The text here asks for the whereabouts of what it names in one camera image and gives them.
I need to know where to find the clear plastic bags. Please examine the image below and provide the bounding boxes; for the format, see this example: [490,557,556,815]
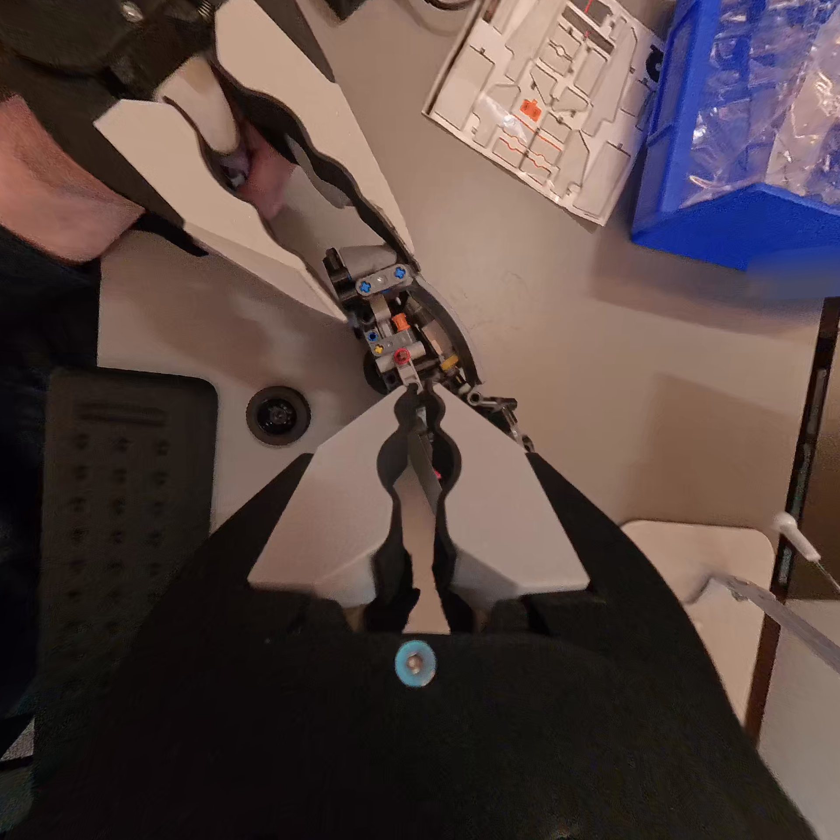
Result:
[686,0,840,204]

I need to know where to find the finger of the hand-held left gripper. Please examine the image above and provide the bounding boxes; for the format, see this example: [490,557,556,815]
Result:
[94,97,350,322]
[212,0,419,271]

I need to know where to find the stand cord with white pin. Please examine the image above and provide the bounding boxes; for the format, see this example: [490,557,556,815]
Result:
[772,512,840,592]

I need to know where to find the blue plastic bin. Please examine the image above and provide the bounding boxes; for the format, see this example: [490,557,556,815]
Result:
[630,0,840,271]

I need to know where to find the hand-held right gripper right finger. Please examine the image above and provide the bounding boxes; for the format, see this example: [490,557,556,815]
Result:
[423,382,590,611]

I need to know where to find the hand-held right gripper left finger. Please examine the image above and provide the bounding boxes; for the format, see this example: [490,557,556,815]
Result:
[247,384,421,611]

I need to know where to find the white book stand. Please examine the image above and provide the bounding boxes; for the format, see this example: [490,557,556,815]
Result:
[619,518,840,723]

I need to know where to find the black lego wheel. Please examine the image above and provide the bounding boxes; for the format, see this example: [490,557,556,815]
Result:
[246,386,312,448]

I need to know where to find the person's left hand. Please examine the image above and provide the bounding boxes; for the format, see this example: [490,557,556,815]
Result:
[0,97,298,263]

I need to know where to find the partly built lego car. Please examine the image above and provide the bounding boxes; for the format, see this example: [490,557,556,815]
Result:
[322,241,536,519]

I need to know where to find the person's left forearm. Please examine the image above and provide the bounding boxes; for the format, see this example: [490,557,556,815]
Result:
[0,223,102,368]

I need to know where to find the black perforated office chair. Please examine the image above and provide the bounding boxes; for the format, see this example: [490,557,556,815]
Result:
[36,367,221,775]

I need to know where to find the white sticker sheet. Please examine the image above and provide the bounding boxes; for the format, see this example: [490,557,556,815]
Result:
[423,0,667,227]

